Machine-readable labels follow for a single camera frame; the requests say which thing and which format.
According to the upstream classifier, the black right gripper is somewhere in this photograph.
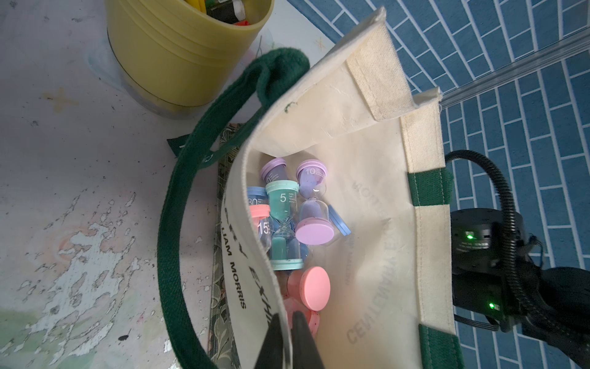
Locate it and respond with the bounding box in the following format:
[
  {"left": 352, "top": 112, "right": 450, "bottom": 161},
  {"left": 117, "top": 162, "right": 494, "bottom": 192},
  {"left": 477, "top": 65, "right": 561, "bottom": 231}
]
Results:
[{"left": 451, "top": 208, "right": 544, "bottom": 332}]

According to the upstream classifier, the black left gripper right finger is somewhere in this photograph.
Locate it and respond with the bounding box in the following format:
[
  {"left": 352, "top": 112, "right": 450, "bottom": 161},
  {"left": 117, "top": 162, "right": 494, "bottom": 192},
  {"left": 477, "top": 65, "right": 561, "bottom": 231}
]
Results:
[{"left": 291, "top": 311, "right": 325, "bottom": 369}]

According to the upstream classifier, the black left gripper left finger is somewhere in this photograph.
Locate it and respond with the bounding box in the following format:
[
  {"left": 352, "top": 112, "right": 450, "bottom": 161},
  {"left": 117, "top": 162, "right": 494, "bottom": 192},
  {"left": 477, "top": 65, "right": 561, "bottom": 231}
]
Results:
[{"left": 254, "top": 314, "right": 290, "bottom": 369}]

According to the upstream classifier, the pink hourglass front lowest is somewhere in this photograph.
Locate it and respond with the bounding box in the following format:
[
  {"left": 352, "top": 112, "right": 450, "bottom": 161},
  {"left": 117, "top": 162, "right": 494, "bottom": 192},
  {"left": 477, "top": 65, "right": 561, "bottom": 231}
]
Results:
[{"left": 282, "top": 297, "right": 321, "bottom": 337}]

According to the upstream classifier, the large pink hourglass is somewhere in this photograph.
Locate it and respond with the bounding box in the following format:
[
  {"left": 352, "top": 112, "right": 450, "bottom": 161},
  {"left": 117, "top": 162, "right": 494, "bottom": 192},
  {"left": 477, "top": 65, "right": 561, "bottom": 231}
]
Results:
[{"left": 287, "top": 266, "right": 331, "bottom": 311}]

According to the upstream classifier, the cream canvas tote bag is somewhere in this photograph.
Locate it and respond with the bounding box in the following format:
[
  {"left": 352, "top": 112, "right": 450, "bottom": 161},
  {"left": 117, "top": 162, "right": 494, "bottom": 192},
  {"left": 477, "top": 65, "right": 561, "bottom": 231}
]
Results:
[{"left": 157, "top": 9, "right": 464, "bottom": 368}]

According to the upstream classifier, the green hourglass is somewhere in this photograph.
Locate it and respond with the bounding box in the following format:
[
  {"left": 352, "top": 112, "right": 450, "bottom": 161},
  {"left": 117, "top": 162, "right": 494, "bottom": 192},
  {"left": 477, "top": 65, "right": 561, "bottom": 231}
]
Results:
[{"left": 266, "top": 180, "right": 304, "bottom": 272}]

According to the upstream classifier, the purple hourglass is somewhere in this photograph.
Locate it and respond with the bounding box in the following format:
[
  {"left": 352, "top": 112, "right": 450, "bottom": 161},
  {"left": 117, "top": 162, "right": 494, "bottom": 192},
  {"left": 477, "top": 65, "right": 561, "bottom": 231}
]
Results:
[
  {"left": 261, "top": 158, "right": 288, "bottom": 184},
  {"left": 295, "top": 159, "right": 335, "bottom": 246}
]

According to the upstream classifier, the small pink hourglass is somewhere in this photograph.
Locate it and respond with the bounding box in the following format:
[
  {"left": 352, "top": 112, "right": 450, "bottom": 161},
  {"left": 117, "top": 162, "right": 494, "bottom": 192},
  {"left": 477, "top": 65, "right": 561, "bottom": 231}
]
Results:
[{"left": 250, "top": 204, "right": 272, "bottom": 252}]

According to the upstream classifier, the blue hourglass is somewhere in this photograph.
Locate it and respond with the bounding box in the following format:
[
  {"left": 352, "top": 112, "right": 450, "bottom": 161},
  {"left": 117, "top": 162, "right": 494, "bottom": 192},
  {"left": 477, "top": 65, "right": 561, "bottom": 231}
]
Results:
[
  {"left": 247, "top": 186, "right": 269, "bottom": 205},
  {"left": 328, "top": 205, "right": 351, "bottom": 236}
]

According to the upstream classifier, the blue hourglass on table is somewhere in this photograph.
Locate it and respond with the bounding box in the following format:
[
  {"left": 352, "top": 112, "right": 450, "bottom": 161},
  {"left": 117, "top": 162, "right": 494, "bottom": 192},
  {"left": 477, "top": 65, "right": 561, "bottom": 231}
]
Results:
[{"left": 328, "top": 205, "right": 351, "bottom": 236}]

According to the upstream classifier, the yellow cup with markers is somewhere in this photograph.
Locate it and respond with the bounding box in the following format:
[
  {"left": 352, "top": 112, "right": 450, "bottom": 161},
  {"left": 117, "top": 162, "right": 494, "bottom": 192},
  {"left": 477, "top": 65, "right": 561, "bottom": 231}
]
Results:
[{"left": 105, "top": 0, "right": 274, "bottom": 119}]

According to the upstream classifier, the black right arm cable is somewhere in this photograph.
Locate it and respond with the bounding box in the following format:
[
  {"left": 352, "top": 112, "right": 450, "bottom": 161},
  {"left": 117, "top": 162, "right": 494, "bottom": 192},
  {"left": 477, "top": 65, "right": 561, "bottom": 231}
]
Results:
[{"left": 444, "top": 149, "right": 590, "bottom": 342}]

